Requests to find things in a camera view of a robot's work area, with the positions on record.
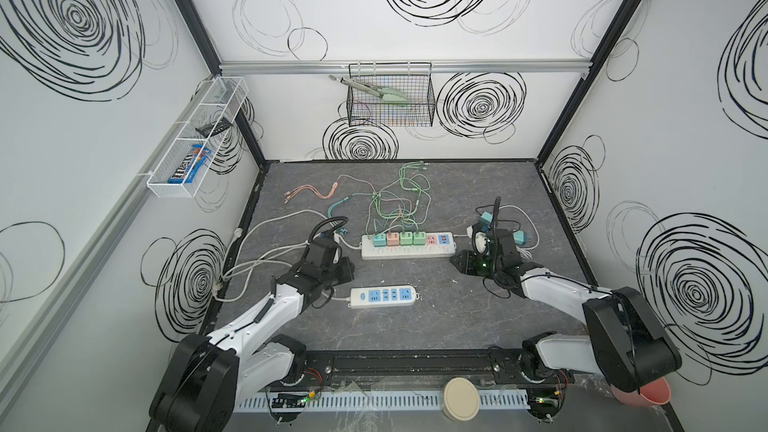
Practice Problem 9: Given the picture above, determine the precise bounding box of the teal charging cable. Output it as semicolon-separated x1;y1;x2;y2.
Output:
326;191;385;235

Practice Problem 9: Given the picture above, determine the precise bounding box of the long colourful power strip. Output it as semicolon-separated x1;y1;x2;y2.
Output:
360;232;456;260

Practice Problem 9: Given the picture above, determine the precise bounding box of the teal plug adapter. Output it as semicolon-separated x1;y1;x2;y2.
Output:
372;233;389;247
480;211;493;226

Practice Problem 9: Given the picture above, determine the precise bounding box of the pink plug adapter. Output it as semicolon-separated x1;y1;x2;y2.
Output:
386;232;400;247

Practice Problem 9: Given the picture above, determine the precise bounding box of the light green plug adapter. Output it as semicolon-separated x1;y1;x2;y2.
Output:
399;231;413;246

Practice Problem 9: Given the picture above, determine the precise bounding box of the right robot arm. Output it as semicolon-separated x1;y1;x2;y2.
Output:
450;226;683;392

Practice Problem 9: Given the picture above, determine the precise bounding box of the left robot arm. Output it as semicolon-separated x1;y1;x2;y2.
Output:
148;231;354;431

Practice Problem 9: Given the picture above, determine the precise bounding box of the short blue power strip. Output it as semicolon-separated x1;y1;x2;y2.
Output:
349;285;419;309

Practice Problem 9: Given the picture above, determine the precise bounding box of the beige round lid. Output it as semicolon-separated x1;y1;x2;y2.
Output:
442;377;480;422

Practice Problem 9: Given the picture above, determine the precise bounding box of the blue candy packet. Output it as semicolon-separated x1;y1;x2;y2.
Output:
167;144;210;184

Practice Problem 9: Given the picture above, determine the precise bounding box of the black remote control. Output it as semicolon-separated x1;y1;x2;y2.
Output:
195;117;232;138

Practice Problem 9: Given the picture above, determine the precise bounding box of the pink cup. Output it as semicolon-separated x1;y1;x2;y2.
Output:
610;378;672;407

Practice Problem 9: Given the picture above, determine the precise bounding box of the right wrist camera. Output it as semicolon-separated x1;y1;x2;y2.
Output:
472;232;488;255

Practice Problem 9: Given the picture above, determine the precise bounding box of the white power strip cord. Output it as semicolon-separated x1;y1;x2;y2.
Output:
211;209;364;304

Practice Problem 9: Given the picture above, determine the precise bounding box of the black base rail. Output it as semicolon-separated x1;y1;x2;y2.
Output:
263;346;649;386

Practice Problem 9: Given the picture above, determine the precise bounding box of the white slotted cable duct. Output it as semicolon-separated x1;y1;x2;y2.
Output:
235;389;530;414

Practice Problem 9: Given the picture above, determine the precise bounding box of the clear wall shelf basket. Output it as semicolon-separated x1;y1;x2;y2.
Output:
147;76;248;199

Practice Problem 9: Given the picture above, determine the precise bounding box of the black wire basket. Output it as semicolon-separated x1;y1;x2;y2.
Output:
342;61;437;128

